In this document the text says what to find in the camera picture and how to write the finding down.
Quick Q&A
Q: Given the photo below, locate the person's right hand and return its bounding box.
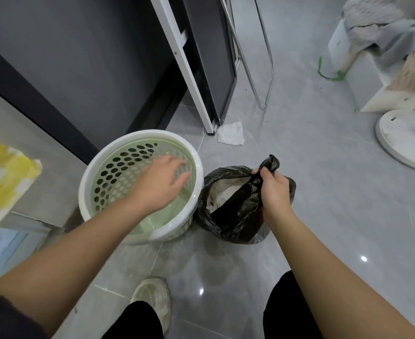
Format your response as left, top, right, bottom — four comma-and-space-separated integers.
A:
251, 167, 292, 228

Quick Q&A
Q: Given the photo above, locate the person's left hand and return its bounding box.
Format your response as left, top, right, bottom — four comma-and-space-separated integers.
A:
133, 155, 192, 214

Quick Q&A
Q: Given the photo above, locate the black plastic garbage bag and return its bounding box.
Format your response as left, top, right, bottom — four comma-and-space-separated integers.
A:
197, 155, 296, 245

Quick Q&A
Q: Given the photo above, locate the person's left forearm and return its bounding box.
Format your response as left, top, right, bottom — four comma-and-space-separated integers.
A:
0, 192, 159, 332

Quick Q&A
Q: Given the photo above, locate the person's right forearm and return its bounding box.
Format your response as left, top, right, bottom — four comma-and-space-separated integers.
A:
264, 210, 415, 339

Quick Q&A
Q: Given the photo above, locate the white paper waste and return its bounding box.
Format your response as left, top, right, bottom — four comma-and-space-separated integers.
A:
207, 178, 251, 213

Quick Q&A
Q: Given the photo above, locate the crumpled white tissue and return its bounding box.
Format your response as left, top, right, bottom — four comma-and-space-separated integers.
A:
217, 121, 245, 145

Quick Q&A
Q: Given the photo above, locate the white and green waste basket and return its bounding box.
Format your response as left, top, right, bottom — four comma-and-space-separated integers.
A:
78, 129, 204, 246

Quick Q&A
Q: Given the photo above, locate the green tape strip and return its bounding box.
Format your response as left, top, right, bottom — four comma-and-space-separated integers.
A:
317, 56, 346, 81

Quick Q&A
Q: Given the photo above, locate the white shoe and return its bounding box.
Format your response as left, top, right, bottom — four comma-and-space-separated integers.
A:
130, 278, 171, 332

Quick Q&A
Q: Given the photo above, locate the black flat panel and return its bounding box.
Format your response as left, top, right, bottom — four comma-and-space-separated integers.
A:
168, 0, 237, 125

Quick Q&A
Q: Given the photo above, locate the black trouser right leg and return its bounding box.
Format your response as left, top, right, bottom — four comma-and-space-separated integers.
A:
263, 270, 325, 339

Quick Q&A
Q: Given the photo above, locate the black trouser leg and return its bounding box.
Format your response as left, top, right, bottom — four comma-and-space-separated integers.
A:
263, 270, 325, 339
102, 301, 166, 339

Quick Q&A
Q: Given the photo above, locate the white round fan base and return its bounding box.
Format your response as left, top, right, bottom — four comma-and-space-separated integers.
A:
375, 109, 415, 173

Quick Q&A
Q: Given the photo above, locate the black trouser left leg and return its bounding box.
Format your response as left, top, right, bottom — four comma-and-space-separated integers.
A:
102, 301, 166, 339

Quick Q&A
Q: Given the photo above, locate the yellow plastic bag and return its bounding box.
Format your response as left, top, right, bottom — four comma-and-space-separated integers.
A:
0, 137, 43, 240

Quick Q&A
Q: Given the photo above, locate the grey cloth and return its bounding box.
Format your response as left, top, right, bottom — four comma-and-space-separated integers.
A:
342, 0, 415, 73

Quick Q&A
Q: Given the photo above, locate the light blue box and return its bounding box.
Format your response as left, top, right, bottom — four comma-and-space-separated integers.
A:
0, 226, 50, 291

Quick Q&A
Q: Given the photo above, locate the dark sleeve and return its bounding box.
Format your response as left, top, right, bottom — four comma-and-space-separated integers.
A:
0, 293, 49, 339

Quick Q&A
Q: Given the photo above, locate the chrome tube frame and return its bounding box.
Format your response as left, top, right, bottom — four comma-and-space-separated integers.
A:
220, 0, 275, 110

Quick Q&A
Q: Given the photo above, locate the white metal frame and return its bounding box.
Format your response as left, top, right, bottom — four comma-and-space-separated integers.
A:
149, 0, 218, 135

